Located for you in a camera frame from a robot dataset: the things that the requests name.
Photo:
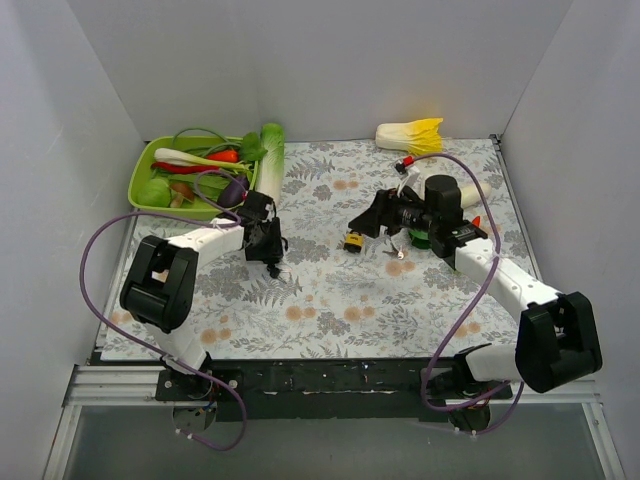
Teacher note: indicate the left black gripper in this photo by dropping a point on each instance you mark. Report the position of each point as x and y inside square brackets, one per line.
[265, 245]

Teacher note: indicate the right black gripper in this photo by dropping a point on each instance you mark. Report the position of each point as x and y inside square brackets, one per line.
[388, 214]

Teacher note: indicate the yellow padlock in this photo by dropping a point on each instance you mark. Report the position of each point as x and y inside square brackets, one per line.
[353, 242]

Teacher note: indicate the orange padlock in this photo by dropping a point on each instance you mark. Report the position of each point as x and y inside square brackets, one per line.
[277, 270]

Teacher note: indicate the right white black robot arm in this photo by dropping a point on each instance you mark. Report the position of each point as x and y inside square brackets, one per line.
[557, 340]

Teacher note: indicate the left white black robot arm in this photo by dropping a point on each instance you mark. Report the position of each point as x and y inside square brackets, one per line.
[159, 288]

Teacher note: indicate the floral table mat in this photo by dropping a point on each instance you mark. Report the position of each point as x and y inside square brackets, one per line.
[334, 303]

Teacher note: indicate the green bok choy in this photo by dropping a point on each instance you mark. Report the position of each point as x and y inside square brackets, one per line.
[420, 240]

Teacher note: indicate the purple eggplant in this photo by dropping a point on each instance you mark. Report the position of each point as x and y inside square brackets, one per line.
[234, 193]

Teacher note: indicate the green napa cabbage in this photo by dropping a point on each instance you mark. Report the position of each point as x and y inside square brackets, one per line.
[271, 168]

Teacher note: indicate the green leafy vegetable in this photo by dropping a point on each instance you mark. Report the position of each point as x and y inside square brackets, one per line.
[210, 185]

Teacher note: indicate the small orange pepper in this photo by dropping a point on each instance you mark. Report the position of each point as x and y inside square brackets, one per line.
[226, 156]

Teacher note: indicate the green spinach leaf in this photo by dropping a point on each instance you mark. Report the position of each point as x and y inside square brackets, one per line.
[251, 149]

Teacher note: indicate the brown mushroom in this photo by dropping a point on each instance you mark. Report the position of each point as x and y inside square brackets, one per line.
[180, 193]

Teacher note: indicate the yellow white cabbage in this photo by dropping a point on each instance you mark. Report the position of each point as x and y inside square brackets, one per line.
[419, 137]

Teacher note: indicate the white radish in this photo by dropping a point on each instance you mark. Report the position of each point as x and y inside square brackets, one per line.
[470, 196]

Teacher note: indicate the green long beans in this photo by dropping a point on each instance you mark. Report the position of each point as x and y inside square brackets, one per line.
[200, 141]

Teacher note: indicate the round green cabbage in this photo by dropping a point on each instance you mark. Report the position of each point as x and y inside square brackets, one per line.
[154, 193]

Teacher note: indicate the red chili pepper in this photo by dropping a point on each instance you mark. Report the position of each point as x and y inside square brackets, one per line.
[170, 168]

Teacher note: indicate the white green leek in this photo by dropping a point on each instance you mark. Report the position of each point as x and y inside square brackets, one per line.
[183, 158]

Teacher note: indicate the green plastic tray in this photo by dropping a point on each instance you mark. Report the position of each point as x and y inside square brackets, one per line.
[201, 208]

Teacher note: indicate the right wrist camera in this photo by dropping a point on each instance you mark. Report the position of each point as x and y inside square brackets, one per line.
[408, 172]

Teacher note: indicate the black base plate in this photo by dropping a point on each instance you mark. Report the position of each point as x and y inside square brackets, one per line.
[304, 388]

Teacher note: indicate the aluminium frame rail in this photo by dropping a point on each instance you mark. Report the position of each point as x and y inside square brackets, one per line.
[136, 385]

